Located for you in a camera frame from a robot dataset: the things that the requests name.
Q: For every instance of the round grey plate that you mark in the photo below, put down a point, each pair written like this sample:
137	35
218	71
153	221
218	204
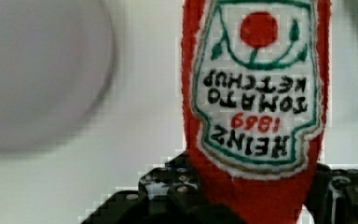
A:
56	61

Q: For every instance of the red plush ketchup bottle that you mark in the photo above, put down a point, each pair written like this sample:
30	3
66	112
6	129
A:
255	91

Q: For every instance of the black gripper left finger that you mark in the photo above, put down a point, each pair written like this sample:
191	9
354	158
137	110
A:
171	194

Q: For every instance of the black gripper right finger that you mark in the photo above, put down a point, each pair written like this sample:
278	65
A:
333	197

